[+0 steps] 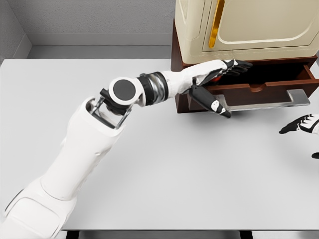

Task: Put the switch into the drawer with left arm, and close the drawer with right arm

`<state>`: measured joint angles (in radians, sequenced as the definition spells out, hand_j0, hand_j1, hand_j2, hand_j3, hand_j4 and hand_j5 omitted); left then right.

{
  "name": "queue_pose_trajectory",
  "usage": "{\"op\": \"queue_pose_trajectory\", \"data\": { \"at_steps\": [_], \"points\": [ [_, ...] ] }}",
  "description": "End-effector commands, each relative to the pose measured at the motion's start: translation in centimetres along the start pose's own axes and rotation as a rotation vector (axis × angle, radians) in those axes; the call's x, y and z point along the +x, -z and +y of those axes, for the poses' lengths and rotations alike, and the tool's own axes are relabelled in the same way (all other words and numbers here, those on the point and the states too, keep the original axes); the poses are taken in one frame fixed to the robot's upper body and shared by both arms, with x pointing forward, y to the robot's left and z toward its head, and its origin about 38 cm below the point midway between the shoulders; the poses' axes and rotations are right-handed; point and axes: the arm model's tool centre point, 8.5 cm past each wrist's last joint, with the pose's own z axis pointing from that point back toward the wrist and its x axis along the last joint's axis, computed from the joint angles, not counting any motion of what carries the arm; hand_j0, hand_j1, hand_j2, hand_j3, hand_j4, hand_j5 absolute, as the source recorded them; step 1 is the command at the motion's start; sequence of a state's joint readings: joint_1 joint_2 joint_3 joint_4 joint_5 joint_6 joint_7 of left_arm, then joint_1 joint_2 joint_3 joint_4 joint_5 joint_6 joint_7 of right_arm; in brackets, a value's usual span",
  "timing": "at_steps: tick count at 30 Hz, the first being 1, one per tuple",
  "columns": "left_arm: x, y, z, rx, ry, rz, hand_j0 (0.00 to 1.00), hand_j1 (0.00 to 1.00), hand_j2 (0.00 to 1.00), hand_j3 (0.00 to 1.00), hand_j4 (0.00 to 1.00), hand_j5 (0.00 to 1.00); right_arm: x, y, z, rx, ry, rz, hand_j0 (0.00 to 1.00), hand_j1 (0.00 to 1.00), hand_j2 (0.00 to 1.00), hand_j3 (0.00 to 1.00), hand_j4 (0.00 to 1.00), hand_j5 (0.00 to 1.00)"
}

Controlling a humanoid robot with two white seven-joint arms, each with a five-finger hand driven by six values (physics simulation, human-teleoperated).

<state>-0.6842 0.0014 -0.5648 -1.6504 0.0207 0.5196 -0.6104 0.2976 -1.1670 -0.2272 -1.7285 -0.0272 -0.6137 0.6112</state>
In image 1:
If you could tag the brown wooden drawer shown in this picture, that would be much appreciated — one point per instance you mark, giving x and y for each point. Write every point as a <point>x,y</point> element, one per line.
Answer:
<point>274,89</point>

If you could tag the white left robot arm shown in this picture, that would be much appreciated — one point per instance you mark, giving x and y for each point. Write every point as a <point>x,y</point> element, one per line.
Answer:
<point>82,139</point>

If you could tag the brown wooden cabinet base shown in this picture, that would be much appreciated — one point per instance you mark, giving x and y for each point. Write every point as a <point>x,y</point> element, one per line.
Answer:
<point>177,49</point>

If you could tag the cream cabinet box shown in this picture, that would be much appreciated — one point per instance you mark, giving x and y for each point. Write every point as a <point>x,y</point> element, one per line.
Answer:
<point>261,20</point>

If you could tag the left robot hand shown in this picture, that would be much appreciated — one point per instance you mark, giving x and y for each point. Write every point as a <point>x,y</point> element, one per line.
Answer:
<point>207,71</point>

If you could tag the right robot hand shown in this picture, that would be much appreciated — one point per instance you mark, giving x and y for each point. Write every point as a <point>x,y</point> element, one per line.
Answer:
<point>302,124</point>

